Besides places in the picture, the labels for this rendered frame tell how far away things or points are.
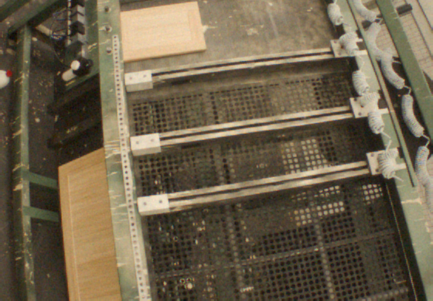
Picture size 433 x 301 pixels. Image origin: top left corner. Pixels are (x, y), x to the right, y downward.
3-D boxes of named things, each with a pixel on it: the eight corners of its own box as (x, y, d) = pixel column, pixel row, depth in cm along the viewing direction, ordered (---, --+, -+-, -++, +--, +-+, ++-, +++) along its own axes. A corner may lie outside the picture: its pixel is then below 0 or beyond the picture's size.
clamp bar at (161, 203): (138, 198, 198) (130, 180, 176) (395, 155, 209) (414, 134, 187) (141, 220, 194) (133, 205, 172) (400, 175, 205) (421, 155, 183)
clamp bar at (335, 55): (125, 77, 222) (118, 50, 200) (359, 49, 232) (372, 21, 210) (127, 96, 218) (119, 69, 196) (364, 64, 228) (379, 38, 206)
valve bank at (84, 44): (48, 3, 234) (80, -19, 225) (66, 15, 246) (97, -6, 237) (46, 81, 215) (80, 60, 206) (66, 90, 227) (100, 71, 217)
